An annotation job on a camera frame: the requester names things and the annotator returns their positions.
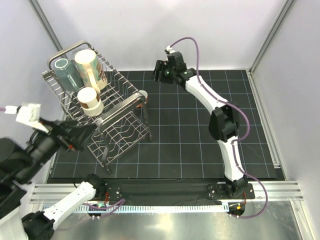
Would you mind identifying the black grid mat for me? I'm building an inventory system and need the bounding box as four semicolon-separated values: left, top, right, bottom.
49;70;284;182

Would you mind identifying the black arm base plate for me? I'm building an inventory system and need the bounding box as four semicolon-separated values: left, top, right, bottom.
104;178;256;206

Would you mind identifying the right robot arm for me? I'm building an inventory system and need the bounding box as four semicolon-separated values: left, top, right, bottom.
152;50;248;199

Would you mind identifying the right aluminium frame post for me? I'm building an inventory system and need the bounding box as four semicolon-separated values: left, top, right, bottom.
248;0;296;75

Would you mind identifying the small orange white cup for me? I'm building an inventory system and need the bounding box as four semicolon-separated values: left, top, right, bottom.
135;90;148;109

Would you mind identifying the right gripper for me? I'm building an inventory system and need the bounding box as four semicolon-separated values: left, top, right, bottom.
149;60;175;85

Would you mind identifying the steel cup with brown band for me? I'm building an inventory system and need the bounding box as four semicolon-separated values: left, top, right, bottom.
77;87;104;117

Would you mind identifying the cream floral ceramic mug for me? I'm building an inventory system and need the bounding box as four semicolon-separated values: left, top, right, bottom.
74;49;108;95

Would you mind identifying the stainless steel dish rack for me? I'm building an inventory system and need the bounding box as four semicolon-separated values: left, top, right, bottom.
42;40;152;174

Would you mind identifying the teal ceramic cup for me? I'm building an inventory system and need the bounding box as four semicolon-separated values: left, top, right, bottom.
53;58;83;93

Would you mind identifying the left aluminium frame post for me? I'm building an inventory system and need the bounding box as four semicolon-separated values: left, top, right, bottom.
28;0;63;51

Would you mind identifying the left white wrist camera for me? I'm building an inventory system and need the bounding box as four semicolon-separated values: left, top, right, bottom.
2;103;49;134

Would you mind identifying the aluminium frame post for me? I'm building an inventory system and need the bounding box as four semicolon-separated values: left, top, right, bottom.
248;0;296;75
28;0;63;51

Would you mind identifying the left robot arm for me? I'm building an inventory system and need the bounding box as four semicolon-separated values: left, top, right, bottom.
0;103;107;240

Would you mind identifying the white slotted cable duct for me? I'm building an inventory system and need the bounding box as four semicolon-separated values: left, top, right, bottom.
72;203;229;214

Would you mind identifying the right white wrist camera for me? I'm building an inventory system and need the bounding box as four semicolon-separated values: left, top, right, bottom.
164;45;176;55

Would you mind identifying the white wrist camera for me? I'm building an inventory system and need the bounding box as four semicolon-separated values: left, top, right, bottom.
2;103;49;134
164;45;176;55

